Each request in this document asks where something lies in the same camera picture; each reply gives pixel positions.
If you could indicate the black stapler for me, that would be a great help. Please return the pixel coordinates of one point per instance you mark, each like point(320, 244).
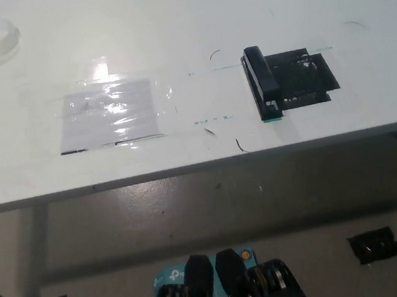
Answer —
point(262, 75)

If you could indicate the black tape mark patch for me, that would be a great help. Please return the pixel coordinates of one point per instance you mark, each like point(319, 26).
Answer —
point(305, 77)

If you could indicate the grey table leg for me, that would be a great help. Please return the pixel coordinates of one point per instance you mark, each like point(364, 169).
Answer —
point(33, 248)

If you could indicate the green tape strip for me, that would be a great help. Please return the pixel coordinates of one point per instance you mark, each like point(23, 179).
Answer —
point(273, 119)

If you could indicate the teal router box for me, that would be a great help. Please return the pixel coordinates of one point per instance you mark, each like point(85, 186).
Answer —
point(170, 276)

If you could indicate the white paper sheet under film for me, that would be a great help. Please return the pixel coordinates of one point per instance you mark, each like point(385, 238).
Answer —
point(107, 116)

